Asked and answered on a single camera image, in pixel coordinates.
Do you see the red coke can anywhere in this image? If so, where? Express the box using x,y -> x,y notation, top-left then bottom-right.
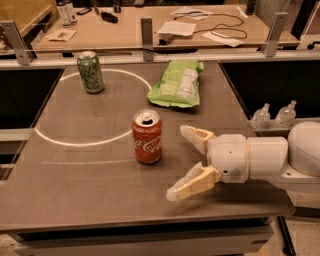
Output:
132,109 -> 162,164

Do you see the small paper card left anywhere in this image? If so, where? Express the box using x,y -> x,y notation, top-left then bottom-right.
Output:
46,28 -> 77,42

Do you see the green soda can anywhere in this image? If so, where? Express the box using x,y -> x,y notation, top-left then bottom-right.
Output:
77,51 -> 104,94

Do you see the middle metal bracket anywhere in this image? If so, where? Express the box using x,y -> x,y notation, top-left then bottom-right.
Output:
140,17 -> 153,62

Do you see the black object on desk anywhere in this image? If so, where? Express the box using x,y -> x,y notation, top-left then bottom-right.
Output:
100,12 -> 118,23

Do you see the right metal bracket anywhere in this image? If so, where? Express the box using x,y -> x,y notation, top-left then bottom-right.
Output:
261,12 -> 288,57

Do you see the wooden background desk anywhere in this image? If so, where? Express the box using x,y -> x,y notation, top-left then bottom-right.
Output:
33,3 -> 301,52

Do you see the left metal bracket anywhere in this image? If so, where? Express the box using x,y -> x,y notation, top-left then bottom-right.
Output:
1,20 -> 33,66

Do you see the white paper sheet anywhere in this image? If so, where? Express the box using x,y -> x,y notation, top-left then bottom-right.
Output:
203,32 -> 242,47
157,21 -> 196,36
172,6 -> 213,20

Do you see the white paper sheet back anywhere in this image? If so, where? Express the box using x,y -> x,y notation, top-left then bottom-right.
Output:
172,6 -> 213,20

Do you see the metal bracket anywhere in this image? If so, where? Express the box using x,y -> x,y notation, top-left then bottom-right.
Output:
261,12 -> 288,57
140,17 -> 153,62
1,20 -> 33,66

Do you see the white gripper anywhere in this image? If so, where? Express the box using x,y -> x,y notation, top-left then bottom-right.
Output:
166,125 -> 249,201

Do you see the white paper sheet right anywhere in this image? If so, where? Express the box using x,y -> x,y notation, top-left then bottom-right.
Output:
203,32 -> 242,47

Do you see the white paper sheet centre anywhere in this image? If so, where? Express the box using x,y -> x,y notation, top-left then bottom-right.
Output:
157,21 -> 196,36

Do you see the green chip bag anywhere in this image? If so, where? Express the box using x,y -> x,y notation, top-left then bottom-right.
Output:
147,60 -> 204,108

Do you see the white bottle on desk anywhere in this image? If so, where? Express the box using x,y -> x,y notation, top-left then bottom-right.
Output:
56,0 -> 77,27

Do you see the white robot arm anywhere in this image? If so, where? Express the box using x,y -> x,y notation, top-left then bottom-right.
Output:
166,122 -> 320,201

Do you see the clear sanitizer bottle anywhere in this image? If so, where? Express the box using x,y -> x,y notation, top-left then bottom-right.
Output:
275,100 -> 297,128
250,103 -> 270,129

